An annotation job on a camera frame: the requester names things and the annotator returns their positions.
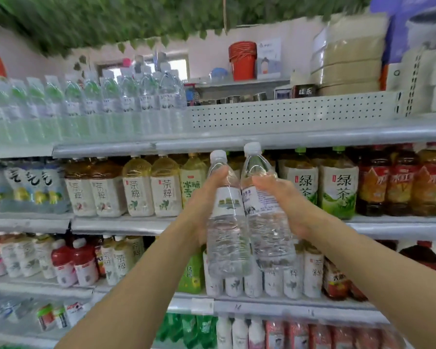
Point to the row of red label bottles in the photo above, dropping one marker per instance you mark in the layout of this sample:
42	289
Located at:
330	338

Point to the green tea bottle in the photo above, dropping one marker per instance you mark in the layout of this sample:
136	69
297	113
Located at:
303	181
339	192

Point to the person's right thumb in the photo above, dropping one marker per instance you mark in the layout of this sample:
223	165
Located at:
266	182

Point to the row of small white bottles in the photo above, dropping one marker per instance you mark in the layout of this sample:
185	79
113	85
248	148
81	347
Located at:
25	256

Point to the person's left thumb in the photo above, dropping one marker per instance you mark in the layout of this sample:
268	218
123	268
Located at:
220	176

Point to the small red label tea bottle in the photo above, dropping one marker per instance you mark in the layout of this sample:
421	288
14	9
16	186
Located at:
335	281

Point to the iced tea bottle red label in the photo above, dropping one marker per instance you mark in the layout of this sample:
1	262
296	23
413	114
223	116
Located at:
430	188
401	188
372	188

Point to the blue dome lid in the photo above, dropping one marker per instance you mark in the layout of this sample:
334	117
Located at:
218	75

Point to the stack of beige packages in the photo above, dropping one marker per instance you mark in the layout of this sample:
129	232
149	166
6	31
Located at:
348	58

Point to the small green label bottle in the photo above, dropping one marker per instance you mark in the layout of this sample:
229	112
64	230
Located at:
192	276

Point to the yellow-green label drink bottle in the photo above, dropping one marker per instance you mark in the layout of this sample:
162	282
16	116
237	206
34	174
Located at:
192	185

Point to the large dark red bottle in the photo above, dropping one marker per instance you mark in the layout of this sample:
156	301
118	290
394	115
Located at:
423	258

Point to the person's right hand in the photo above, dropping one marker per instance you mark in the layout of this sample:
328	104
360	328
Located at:
294	210

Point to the person's left forearm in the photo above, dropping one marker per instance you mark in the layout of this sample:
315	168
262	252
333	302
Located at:
130	294

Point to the row of drink cans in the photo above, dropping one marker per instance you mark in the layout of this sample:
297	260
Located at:
63	316

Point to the yellow tea bottle white label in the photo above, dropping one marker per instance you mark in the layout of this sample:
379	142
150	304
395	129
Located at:
138	194
166	194

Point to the person's right forearm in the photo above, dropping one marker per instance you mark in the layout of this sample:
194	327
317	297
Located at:
378	287

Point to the blue poster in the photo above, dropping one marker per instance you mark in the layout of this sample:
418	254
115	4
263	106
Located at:
403	25

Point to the white sign card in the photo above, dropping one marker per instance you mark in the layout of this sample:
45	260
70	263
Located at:
269	58

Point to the row of green soda bottles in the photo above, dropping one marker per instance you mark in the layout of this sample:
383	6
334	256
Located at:
189	330

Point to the brown tea bottle white label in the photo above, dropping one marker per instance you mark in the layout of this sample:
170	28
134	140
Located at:
80	192
109	194

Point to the clear water bottle green label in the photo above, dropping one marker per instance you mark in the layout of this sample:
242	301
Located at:
228	232

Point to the small dark box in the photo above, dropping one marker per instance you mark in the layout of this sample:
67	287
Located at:
283	93

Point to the small yellow tea bottle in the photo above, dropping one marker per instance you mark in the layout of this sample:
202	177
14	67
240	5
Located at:
125	259
111	265

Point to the row of clear water bottles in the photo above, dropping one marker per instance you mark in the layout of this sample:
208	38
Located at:
94	105

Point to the black box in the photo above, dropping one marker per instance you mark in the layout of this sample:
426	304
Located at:
304	91

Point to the row of metal cups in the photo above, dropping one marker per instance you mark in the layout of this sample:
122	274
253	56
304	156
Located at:
239	99

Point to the clear water bottle white label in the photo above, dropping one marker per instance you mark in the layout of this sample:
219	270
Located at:
269	228

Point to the green artificial leaf garland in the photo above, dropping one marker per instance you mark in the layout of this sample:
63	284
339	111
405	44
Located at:
130	18

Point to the stack of red buckets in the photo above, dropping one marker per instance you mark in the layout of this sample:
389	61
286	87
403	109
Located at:
242	61

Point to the white box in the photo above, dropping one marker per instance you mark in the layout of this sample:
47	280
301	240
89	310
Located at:
396	78

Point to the row of small tea bottles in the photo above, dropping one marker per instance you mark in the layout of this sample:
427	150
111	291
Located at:
305	276

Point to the white milk bottle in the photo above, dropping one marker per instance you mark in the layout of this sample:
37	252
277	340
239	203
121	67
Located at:
239	334
256	335
224	334

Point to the person's left hand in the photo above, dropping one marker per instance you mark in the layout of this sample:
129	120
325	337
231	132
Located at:
198	210

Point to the white metal shelf unit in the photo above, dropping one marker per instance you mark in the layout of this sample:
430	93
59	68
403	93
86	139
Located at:
276	136

